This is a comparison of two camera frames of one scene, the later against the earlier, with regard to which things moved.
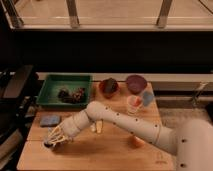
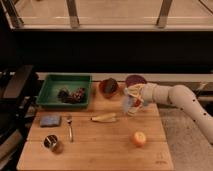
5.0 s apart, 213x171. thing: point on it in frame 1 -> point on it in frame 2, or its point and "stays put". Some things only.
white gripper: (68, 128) -> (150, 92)
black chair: (18, 97) stays put
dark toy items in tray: (75, 96) stays put
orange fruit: (138, 143) stays put
